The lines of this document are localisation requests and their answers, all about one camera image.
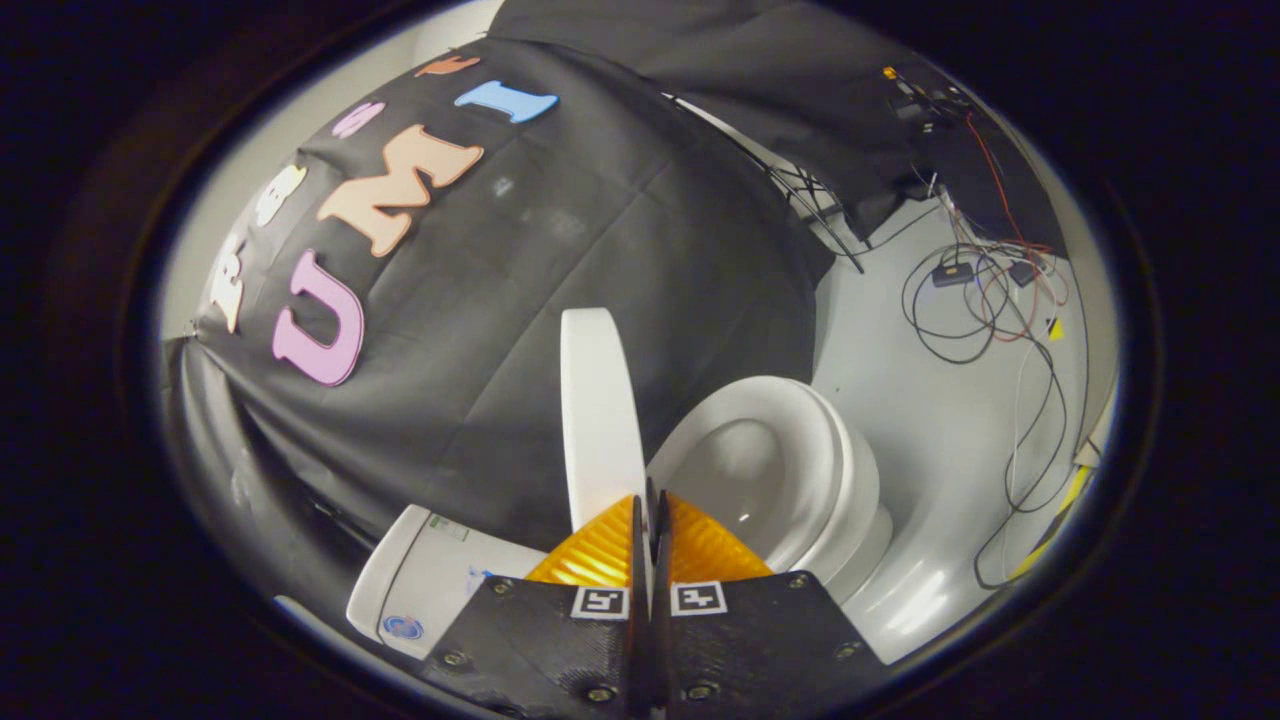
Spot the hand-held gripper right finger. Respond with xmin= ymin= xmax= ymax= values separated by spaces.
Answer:
xmin=650 ymin=489 xmax=887 ymax=720

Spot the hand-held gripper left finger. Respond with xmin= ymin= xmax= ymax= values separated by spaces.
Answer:
xmin=420 ymin=494 xmax=652 ymax=720

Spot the white toilet lid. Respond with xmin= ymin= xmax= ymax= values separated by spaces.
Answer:
xmin=559 ymin=307 xmax=652 ymax=537

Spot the white toilet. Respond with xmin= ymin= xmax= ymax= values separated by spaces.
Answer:
xmin=345 ymin=375 xmax=895 ymax=662

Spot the black backdrop cloth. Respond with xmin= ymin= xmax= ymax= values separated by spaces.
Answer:
xmin=490 ymin=0 xmax=936 ymax=243
xmin=160 ymin=38 xmax=837 ymax=621

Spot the black tripod light stand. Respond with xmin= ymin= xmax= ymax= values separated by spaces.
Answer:
xmin=663 ymin=94 xmax=867 ymax=275

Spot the orange and black gripper tool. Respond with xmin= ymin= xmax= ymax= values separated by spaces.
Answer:
xmin=880 ymin=64 xmax=936 ymax=109

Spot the tangle of black cables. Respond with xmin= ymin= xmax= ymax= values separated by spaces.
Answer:
xmin=900 ymin=195 xmax=1086 ymax=591

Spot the red cable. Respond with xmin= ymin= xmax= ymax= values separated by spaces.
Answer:
xmin=963 ymin=110 xmax=1069 ymax=343

